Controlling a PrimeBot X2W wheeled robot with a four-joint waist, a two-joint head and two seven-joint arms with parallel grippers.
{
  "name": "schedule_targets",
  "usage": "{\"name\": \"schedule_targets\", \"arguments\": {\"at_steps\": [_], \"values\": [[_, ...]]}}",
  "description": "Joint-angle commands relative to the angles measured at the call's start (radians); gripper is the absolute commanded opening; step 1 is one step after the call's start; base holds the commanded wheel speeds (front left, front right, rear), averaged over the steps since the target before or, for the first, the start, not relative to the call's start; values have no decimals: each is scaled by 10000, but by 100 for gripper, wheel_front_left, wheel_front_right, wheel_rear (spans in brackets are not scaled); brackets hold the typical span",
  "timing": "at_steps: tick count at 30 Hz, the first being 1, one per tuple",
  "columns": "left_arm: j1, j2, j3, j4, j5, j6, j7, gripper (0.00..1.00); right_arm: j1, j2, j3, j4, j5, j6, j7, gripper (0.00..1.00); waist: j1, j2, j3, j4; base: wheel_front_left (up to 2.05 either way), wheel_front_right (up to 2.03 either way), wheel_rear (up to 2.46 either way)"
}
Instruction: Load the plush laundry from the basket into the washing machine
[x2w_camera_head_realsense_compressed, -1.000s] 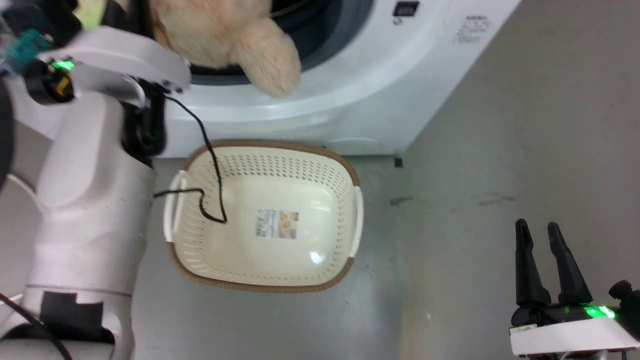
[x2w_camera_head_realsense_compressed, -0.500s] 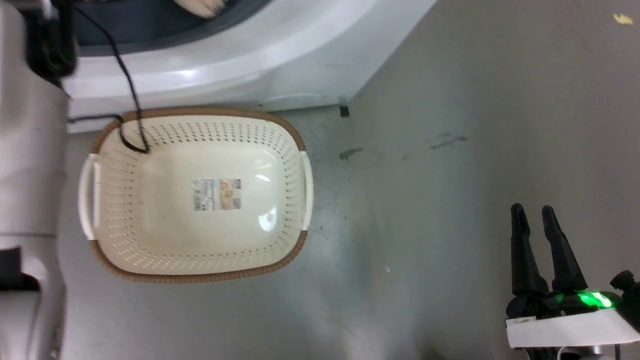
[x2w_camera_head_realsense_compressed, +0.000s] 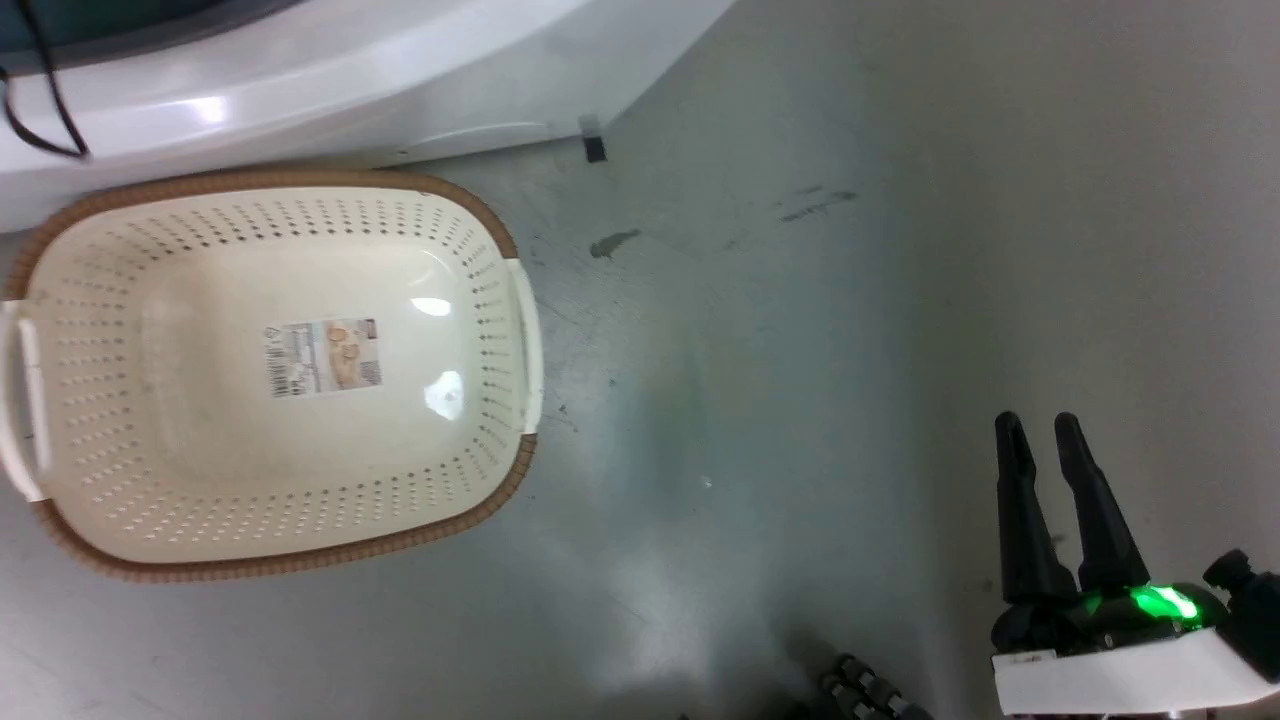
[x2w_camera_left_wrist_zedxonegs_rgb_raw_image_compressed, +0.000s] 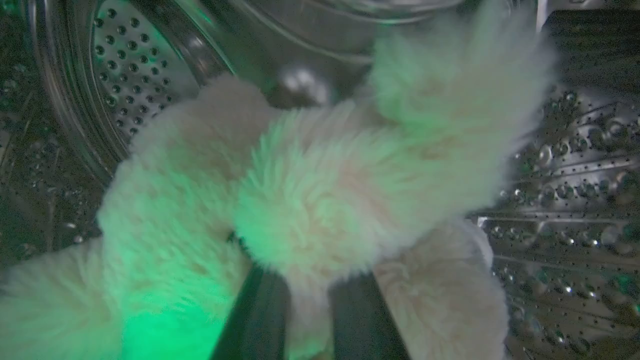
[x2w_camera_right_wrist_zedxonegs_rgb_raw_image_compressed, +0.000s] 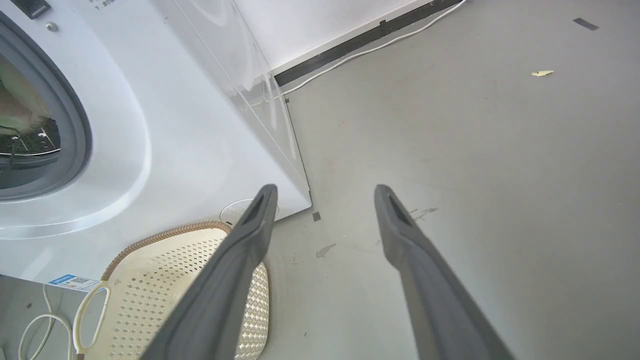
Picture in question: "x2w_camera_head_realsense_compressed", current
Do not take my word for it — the thin black cable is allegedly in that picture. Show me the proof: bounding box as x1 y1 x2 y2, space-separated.
0 0 91 161

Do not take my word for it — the cream perforated laundry basket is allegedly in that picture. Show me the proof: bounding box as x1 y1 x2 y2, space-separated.
0 167 546 584

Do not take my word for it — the white washing machine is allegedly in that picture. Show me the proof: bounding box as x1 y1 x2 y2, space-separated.
0 0 738 234

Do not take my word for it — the paper label sticker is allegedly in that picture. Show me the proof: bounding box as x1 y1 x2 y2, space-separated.
262 318 384 399

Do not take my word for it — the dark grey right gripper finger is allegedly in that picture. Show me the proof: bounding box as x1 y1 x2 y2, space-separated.
1053 412 1152 593
993 411 1079 605

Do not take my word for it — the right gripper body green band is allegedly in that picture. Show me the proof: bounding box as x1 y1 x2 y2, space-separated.
990 548 1280 718

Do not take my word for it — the black corrugated cable conduit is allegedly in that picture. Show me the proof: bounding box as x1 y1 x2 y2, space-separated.
818 654 936 720

